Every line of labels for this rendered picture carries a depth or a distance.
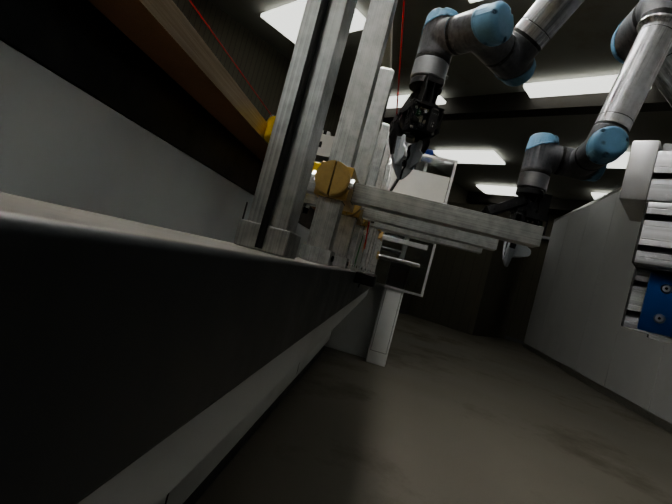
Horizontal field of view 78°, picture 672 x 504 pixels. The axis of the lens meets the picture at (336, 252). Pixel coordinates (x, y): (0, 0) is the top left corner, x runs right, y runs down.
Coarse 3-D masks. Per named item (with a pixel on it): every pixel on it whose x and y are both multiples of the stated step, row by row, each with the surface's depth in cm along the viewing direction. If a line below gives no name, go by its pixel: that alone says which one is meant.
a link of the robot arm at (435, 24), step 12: (432, 12) 88; (444, 12) 86; (456, 12) 87; (432, 24) 87; (444, 24) 84; (432, 36) 86; (444, 36) 84; (420, 48) 88; (432, 48) 86; (444, 48) 86
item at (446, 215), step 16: (368, 192) 64; (384, 192) 64; (384, 208) 64; (400, 208) 64; (416, 208) 63; (432, 208) 63; (448, 208) 63; (464, 208) 63; (448, 224) 63; (464, 224) 62; (480, 224) 62; (496, 224) 62; (512, 224) 62; (528, 224) 61; (512, 240) 62; (528, 240) 61
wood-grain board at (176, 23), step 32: (96, 0) 36; (128, 0) 34; (160, 0) 36; (128, 32) 40; (160, 32) 39; (192, 32) 42; (160, 64) 47; (192, 64) 44; (192, 96) 55; (224, 96) 52; (256, 128) 64
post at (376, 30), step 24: (384, 0) 62; (384, 24) 61; (360, 48) 62; (384, 48) 64; (360, 72) 61; (360, 96) 61; (360, 120) 61; (336, 144) 61; (336, 216) 61; (312, 240) 61
